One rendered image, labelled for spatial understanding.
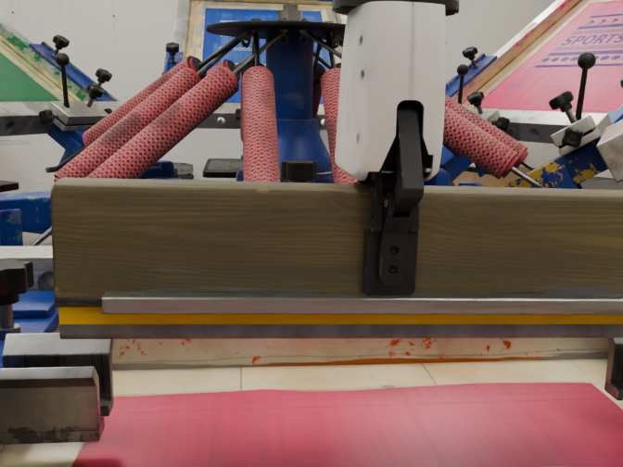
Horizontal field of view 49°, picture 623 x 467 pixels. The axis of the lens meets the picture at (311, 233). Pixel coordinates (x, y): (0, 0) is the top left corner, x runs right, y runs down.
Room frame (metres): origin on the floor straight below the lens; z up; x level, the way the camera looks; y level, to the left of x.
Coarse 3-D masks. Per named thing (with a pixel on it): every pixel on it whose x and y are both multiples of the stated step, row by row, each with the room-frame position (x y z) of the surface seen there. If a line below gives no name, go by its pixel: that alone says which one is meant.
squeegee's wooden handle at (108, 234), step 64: (64, 192) 0.39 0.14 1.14; (128, 192) 0.40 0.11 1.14; (192, 192) 0.40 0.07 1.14; (256, 192) 0.41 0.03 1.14; (320, 192) 0.41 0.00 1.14; (384, 192) 0.42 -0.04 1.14; (448, 192) 0.42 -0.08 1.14; (512, 192) 0.43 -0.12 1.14; (576, 192) 0.43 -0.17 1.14; (64, 256) 0.39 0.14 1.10; (128, 256) 0.40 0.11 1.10; (192, 256) 0.40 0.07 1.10; (256, 256) 0.41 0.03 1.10; (320, 256) 0.41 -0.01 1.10; (448, 256) 0.42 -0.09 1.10; (512, 256) 0.42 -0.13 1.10; (576, 256) 0.43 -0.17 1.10
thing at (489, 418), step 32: (480, 384) 0.55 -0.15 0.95; (512, 384) 0.55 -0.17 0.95; (544, 384) 0.55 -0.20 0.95; (576, 384) 0.56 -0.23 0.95; (384, 416) 0.49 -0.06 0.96; (416, 416) 0.49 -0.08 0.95; (448, 416) 0.49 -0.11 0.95; (480, 416) 0.49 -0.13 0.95; (512, 416) 0.49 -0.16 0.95; (544, 416) 0.49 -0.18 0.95; (576, 416) 0.49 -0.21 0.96; (608, 416) 0.49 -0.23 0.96; (384, 448) 0.44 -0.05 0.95; (416, 448) 0.44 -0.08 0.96; (448, 448) 0.44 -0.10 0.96; (480, 448) 0.44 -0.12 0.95; (512, 448) 0.44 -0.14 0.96; (544, 448) 0.44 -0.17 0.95; (576, 448) 0.44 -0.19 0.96; (608, 448) 0.44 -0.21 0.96
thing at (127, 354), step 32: (128, 352) 0.57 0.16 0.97; (160, 352) 0.57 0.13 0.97; (192, 352) 0.57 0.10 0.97; (224, 352) 0.58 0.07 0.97; (256, 352) 0.58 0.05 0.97; (288, 352) 0.58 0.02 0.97; (320, 352) 0.59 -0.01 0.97; (352, 352) 0.59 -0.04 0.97; (384, 352) 0.59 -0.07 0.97; (416, 352) 0.60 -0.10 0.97; (448, 352) 0.60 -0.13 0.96; (480, 352) 0.60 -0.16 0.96; (512, 352) 0.61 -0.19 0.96; (544, 352) 0.61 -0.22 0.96; (576, 352) 0.61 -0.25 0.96; (0, 448) 0.42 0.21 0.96
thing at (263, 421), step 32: (128, 416) 0.48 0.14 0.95; (160, 416) 0.48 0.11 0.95; (192, 416) 0.48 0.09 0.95; (224, 416) 0.48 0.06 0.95; (256, 416) 0.48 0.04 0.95; (288, 416) 0.48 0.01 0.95; (320, 416) 0.49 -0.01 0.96; (352, 416) 0.49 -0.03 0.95; (96, 448) 0.43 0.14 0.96; (128, 448) 0.43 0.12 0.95; (160, 448) 0.43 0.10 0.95; (192, 448) 0.43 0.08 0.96; (224, 448) 0.43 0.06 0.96; (256, 448) 0.44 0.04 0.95; (288, 448) 0.44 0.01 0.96; (320, 448) 0.44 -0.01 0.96; (352, 448) 0.44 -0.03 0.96
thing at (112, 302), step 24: (120, 312) 0.38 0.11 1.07; (144, 312) 0.39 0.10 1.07; (168, 312) 0.39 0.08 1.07; (192, 312) 0.39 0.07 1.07; (216, 312) 0.39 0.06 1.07; (240, 312) 0.39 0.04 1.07; (264, 312) 0.39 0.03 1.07; (288, 312) 0.39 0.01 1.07; (312, 312) 0.40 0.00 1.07; (336, 312) 0.40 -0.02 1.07; (360, 312) 0.40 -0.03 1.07; (384, 312) 0.40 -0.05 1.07; (408, 312) 0.40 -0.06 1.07; (432, 312) 0.40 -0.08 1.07; (456, 312) 0.41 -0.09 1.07; (480, 312) 0.41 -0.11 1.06; (504, 312) 0.41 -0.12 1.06; (528, 312) 0.41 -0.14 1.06; (552, 312) 0.41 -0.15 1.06; (576, 312) 0.41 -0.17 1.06; (600, 312) 0.42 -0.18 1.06
